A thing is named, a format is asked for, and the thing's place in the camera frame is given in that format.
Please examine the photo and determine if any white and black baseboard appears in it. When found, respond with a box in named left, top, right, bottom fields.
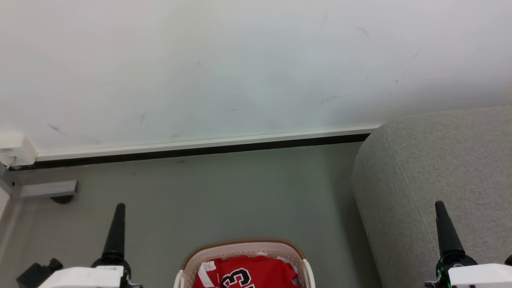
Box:
left=8, top=124, right=385, bottom=171

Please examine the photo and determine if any grey fabric sofa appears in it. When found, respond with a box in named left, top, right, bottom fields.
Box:
left=351, top=105, right=512, bottom=288

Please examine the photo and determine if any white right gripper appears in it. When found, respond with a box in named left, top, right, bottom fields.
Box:
left=425, top=201, right=512, bottom=288

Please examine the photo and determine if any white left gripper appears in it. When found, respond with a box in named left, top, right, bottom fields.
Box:
left=16, top=203, right=140, bottom=288

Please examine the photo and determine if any white laundry basket brown rim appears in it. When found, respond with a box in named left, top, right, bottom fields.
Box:
left=173, top=238, right=316, bottom=288

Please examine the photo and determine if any red jersey with white number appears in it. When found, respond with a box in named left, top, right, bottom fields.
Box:
left=192, top=255, right=302, bottom=288

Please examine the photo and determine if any white wall socket box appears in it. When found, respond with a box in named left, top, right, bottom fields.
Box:
left=0, top=132, right=38, bottom=168

